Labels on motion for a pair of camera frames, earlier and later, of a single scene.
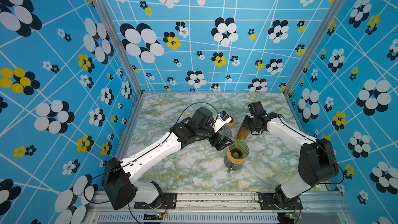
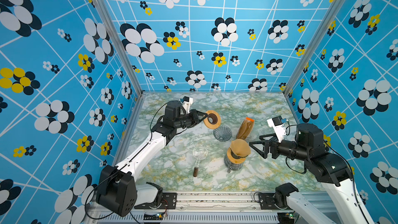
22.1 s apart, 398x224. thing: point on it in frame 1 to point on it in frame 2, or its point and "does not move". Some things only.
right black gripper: [245, 123] to [274, 144]
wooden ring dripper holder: [232, 159] does not move
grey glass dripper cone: [225, 131] does not move
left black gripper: [222, 144] to [194, 116]
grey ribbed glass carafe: [230, 165] does not move
